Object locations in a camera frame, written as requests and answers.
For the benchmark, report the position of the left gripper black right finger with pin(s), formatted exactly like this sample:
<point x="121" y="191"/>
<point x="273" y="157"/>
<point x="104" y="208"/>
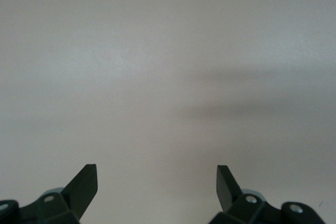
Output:
<point x="225" y="192"/>

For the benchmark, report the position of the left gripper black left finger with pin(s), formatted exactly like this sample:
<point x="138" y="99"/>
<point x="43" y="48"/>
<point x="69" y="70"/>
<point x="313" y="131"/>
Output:
<point x="81" y="190"/>

